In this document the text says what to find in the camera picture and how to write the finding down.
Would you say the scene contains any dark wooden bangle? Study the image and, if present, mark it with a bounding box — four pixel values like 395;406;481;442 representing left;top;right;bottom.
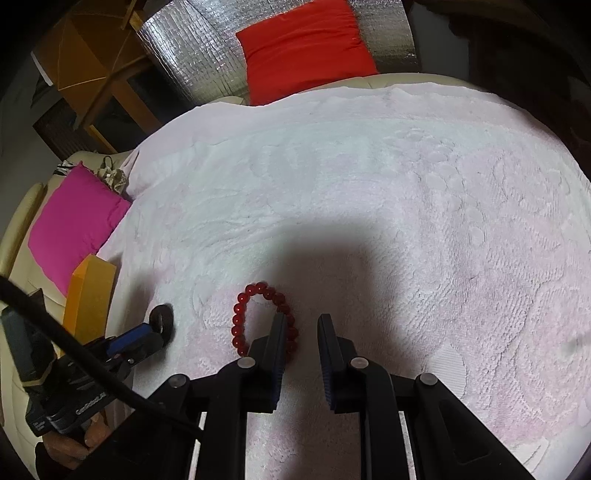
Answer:
149;304;174;346

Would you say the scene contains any red bead bracelet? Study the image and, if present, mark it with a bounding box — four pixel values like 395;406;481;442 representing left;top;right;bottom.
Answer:
230;280;301;365

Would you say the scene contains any orange jewelry box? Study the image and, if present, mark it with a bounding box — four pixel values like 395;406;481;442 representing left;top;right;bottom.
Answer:
62;255;116;345

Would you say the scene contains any left hand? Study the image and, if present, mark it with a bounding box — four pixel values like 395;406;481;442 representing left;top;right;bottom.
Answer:
42;412;111;470

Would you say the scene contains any magenta pillow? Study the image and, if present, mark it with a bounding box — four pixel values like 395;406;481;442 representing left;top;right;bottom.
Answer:
28;163;131;295

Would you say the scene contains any pink white blanket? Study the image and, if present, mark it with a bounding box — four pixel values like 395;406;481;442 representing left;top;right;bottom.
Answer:
100;84;590;479

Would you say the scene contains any silver foil insulation panel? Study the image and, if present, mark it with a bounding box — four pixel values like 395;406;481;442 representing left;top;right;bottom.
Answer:
138;0;420;105

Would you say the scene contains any red pillow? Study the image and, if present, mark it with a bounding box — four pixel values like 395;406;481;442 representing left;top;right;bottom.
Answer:
236;0;378;106

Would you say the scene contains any black cable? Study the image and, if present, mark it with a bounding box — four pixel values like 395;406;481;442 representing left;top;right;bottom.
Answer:
0;275;164;411

